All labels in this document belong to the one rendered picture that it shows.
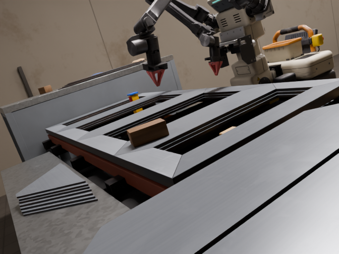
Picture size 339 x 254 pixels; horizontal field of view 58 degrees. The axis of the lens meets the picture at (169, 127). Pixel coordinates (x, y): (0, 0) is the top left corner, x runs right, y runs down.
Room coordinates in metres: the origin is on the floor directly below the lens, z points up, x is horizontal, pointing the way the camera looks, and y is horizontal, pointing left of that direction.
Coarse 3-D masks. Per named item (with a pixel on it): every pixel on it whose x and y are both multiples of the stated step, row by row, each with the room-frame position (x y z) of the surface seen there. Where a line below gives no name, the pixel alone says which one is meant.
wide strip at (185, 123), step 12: (240, 96) 1.18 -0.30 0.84; (252, 96) 1.11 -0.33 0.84; (204, 108) 1.16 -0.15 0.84; (216, 108) 1.09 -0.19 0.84; (228, 108) 1.04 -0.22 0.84; (180, 120) 1.08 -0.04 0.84; (192, 120) 1.03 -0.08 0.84; (204, 120) 0.98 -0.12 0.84; (180, 132) 0.93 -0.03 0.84; (144, 144) 0.91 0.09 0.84; (156, 144) 0.87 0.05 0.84
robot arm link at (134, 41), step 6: (144, 18) 1.25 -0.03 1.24; (150, 18) 1.25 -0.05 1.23; (144, 24) 1.24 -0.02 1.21; (150, 24) 1.24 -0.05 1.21; (150, 30) 1.24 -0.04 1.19; (132, 36) 1.21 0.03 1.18; (138, 36) 1.23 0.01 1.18; (126, 42) 1.23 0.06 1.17; (132, 42) 1.20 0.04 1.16; (138, 42) 1.20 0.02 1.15; (144, 42) 1.22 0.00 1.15; (132, 48) 1.21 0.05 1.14; (138, 48) 1.20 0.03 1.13; (144, 48) 1.21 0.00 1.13; (132, 54) 1.22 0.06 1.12; (138, 54) 1.22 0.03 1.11
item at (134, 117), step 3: (132, 114) 1.51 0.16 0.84; (135, 114) 1.48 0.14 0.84; (138, 114) 1.46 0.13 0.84; (141, 114) 1.43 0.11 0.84; (144, 114) 1.41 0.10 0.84; (126, 117) 1.47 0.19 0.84; (129, 117) 1.45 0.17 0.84; (132, 117) 1.43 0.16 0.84; (135, 117) 1.40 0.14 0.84; (138, 117) 1.38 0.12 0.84; (141, 117) 1.36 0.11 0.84; (132, 120) 1.35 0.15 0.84; (135, 120) 1.33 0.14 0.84
